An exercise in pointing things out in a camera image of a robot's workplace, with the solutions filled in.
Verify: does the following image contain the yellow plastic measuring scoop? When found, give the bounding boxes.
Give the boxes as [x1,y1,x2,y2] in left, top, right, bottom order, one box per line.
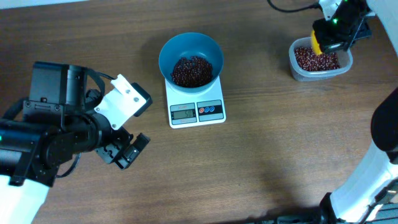
[310,30,323,55]

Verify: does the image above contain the red beans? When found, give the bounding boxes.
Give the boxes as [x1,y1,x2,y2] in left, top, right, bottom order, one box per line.
[170,56,213,88]

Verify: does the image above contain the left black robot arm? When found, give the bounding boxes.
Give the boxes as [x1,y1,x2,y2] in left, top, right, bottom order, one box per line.
[1,62,152,223]

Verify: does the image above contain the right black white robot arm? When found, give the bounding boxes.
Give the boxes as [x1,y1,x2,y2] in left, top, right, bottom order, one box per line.
[312,0,397,223]

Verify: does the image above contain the white digital kitchen scale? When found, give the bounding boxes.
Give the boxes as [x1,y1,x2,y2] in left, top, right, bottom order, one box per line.
[165,77,226,129]

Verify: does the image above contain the teal plastic bowl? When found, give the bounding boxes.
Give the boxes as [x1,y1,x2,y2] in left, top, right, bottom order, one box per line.
[159,32,224,95]

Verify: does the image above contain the clear plastic food container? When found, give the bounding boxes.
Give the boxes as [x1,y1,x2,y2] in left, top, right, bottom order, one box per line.
[289,37,353,82]

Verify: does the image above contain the right black camera cable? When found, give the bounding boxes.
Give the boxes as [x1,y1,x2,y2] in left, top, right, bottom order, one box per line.
[266,0,321,14]

